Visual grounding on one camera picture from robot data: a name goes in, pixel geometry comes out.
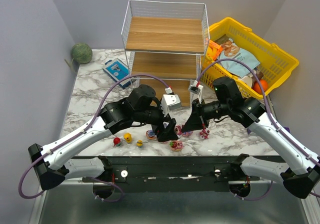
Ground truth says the pink bear cake car toy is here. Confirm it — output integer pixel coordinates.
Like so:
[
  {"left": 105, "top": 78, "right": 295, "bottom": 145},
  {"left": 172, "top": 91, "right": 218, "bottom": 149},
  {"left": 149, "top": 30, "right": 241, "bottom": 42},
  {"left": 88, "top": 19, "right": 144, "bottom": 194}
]
[{"left": 174, "top": 125, "right": 182, "bottom": 136}]

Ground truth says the pink bear strawberry tart toy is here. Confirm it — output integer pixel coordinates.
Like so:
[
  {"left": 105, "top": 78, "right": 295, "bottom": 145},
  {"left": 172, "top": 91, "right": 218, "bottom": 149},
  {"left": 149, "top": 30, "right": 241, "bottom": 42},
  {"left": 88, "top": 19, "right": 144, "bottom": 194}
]
[{"left": 169, "top": 141, "right": 184, "bottom": 152}]

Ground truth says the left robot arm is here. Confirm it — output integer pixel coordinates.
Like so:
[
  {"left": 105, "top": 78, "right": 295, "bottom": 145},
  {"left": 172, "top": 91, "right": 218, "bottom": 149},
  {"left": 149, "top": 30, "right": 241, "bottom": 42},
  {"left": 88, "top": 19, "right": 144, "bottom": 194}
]
[{"left": 28, "top": 84, "right": 181, "bottom": 191}]

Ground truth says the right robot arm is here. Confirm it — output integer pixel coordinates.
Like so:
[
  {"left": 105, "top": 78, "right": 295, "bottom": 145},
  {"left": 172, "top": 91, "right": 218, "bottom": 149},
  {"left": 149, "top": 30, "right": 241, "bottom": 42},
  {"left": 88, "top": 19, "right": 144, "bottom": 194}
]
[{"left": 182, "top": 77, "right": 320, "bottom": 199}]

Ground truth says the purple unicorn pink donut toy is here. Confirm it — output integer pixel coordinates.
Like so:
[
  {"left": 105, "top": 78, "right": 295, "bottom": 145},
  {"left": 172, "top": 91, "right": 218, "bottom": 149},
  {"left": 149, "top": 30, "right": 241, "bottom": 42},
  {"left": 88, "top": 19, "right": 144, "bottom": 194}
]
[{"left": 181, "top": 131, "right": 193, "bottom": 137}]

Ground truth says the pink bear lying toy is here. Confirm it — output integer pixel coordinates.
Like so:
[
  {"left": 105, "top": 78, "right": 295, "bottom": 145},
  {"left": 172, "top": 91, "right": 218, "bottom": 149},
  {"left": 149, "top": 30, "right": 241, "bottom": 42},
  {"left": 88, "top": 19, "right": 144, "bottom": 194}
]
[{"left": 199, "top": 129, "right": 210, "bottom": 140}]

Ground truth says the small yellow blue toy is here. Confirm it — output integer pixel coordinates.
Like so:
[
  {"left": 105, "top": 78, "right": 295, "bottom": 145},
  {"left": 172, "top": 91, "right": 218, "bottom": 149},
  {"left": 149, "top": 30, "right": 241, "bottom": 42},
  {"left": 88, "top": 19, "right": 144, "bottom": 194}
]
[{"left": 136, "top": 140, "right": 143, "bottom": 148}]

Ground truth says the yellow duck toy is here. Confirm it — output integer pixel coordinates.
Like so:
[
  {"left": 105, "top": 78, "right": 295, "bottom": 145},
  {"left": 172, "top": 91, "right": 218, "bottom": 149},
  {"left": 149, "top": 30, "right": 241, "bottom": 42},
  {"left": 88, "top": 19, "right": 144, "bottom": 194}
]
[{"left": 123, "top": 133, "right": 133, "bottom": 143}]

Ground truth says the red ball toy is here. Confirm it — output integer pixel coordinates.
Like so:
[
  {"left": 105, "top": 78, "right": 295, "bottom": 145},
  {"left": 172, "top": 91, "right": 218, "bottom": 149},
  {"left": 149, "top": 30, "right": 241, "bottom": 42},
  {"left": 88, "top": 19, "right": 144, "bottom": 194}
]
[{"left": 113, "top": 137, "right": 122, "bottom": 147}]

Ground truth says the purple box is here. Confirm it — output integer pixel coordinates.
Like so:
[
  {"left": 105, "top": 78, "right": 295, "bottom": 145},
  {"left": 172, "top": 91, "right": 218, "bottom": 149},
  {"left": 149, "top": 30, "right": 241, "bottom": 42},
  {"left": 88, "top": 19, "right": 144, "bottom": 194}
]
[{"left": 246, "top": 127, "right": 291, "bottom": 135}]

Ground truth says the orange fruit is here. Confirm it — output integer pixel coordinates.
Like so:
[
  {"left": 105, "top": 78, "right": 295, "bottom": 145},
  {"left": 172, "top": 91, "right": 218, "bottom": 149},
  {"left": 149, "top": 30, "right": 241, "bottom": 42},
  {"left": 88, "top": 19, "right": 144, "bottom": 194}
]
[{"left": 252, "top": 80, "right": 269, "bottom": 94}]

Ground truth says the light blue snack bag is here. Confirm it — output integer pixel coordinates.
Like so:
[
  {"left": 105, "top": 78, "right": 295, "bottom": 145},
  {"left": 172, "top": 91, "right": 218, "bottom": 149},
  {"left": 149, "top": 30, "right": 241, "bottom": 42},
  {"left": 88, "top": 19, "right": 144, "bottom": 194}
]
[{"left": 215, "top": 35, "right": 260, "bottom": 78}]

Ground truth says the blue razor box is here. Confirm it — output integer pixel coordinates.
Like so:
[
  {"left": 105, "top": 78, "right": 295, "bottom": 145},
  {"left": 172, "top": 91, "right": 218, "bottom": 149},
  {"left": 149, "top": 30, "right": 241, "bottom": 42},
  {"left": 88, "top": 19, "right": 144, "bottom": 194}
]
[{"left": 102, "top": 58, "right": 136, "bottom": 89}]

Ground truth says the orange snack packet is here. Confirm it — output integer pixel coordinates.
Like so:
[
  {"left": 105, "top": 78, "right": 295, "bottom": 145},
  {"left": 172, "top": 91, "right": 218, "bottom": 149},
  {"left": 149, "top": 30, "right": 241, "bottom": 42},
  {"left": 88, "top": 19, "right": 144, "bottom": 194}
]
[{"left": 206, "top": 40, "right": 223, "bottom": 61}]

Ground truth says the yellow plastic basket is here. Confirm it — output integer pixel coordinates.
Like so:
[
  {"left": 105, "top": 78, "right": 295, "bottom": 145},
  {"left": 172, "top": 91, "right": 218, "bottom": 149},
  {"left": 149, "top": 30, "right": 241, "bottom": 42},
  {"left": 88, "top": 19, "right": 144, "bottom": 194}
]
[{"left": 201, "top": 17, "right": 299, "bottom": 100}]

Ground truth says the green yarn ball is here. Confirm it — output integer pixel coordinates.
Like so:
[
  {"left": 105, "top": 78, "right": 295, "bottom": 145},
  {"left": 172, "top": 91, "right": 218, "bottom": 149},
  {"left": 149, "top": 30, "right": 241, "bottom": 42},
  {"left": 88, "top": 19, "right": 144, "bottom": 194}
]
[{"left": 71, "top": 43, "right": 93, "bottom": 64}]

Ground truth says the purple bunny orange ring toy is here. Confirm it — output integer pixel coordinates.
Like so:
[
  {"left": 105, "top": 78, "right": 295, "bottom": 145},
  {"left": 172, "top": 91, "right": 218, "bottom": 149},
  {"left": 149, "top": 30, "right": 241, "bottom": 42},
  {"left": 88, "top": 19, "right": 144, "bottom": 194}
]
[{"left": 145, "top": 130, "right": 157, "bottom": 140}]

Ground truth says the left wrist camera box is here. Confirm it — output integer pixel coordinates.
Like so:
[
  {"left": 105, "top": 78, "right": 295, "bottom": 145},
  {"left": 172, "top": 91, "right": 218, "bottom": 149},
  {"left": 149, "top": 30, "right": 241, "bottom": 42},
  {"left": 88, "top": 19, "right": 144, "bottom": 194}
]
[{"left": 161, "top": 94, "right": 182, "bottom": 116}]

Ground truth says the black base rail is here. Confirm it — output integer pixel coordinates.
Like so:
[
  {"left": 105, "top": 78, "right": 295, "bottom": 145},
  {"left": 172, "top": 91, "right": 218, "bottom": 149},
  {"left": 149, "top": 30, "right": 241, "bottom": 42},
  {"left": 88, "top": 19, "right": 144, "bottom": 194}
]
[{"left": 79, "top": 154, "right": 280, "bottom": 194}]

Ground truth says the white wire wooden shelf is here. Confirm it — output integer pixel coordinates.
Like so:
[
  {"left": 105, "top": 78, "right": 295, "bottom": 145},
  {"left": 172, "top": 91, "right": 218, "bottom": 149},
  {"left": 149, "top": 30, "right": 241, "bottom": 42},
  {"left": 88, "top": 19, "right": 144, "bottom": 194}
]
[{"left": 121, "top": 0, "right": 210, "bottom": 107}]

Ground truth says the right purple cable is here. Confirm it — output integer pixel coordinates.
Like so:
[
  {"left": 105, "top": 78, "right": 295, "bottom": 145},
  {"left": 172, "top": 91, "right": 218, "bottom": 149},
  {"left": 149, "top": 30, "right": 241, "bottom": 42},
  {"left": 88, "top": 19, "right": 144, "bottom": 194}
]
[{"left": 196, "top": 58, "right": 320, "bottom": 201}]

